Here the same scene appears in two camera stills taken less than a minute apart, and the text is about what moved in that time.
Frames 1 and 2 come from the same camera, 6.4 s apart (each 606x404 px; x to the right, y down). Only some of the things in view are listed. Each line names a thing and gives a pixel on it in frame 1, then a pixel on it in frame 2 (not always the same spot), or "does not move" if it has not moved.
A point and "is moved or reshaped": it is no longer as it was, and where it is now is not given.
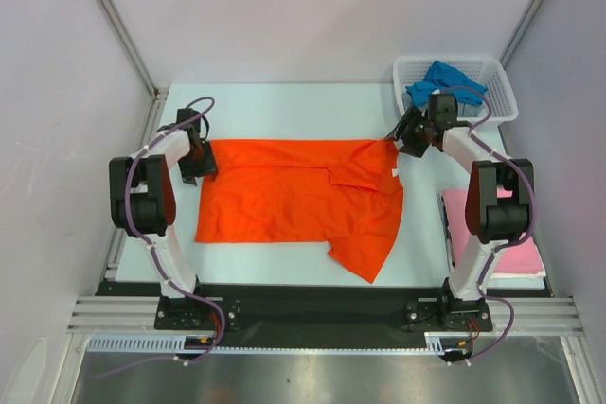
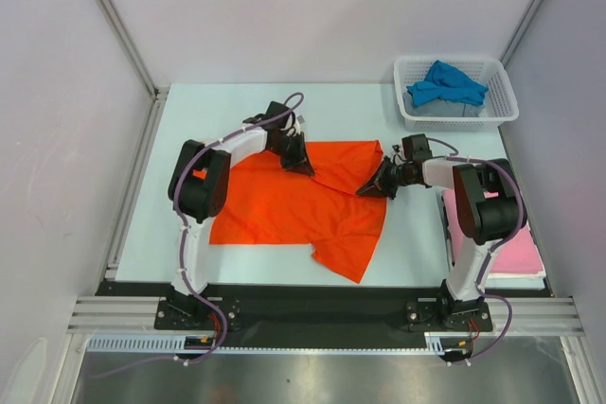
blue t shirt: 448,79 does not move
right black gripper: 412,116 to 379,185
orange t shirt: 345,193 is moved or reshaped
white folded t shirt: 534,280 does not move
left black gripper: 208,166 to 299,164
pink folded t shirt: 521,256 does not move
